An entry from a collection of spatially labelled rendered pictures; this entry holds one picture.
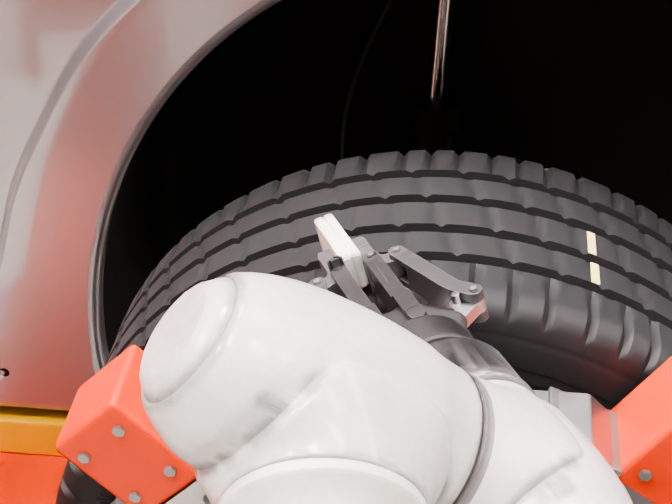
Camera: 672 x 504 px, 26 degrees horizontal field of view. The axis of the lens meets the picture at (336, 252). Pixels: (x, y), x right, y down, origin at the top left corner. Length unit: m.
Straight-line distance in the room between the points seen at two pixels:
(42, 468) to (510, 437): 1.00
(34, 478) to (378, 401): 1.03
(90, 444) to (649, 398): 0.41
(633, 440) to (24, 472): 0.84
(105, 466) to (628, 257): 0.44
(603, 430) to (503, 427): 0.31
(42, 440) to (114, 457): 0.61
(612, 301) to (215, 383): 0.51
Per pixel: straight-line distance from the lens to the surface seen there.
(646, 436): 1.05
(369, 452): 0.68
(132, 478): 1.10
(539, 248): 1.14
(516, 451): 0.76
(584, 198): 1.23
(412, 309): 0.97
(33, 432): 1.69
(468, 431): 0.74
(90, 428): 1.08
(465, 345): 0.89
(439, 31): 1.63
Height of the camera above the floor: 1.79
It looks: 34 degrees down
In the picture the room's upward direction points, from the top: straight up
